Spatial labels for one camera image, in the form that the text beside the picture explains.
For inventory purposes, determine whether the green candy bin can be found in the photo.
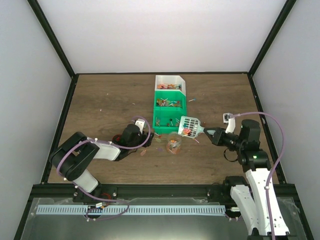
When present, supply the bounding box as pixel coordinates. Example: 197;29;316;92
154;90;187;110
152;107;187;135

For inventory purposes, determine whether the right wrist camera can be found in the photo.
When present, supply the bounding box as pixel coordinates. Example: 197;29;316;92
223;113;236;134

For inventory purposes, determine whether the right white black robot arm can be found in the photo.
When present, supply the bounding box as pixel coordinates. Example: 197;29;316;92
203;119;290;240

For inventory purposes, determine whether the white candy bin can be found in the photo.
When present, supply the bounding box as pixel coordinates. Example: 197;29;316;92
154;75;187;96

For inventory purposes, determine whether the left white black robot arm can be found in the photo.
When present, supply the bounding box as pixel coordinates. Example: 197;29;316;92
49;119;154;202

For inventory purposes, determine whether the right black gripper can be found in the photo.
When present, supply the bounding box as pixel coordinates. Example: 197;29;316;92
203;127;245;152

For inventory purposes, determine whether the black frame post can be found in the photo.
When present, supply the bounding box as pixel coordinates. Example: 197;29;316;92
27;0;76;78
248;0;297;77

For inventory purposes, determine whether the light blue slotted cable duct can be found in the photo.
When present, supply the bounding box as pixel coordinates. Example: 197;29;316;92
35;205;226;216

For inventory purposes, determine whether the light blue slotted scoop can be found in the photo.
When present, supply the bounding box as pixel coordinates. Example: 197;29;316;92
177;116;204;139

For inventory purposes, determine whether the pink popsicle candy lower left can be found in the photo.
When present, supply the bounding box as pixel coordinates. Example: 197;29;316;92
140;149;147;156

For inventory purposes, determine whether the black frame post right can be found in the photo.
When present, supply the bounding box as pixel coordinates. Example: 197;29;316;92
248;0;297;77

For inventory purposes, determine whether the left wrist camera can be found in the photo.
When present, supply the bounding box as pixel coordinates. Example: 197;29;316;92
134;118;146;134

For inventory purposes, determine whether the black frame post left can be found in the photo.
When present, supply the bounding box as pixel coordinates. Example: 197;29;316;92
27;0;76;78

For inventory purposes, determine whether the red round lid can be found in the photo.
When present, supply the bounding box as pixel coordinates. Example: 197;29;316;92
112;134;122;144

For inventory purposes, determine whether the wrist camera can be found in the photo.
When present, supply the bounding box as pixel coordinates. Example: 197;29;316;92
134;118;146;134
223;113;236;134

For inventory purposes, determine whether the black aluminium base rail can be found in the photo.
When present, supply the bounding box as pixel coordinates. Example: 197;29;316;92
30;183;297;204

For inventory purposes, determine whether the clear plastic cup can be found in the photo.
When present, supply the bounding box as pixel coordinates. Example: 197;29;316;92
166;132;182;155

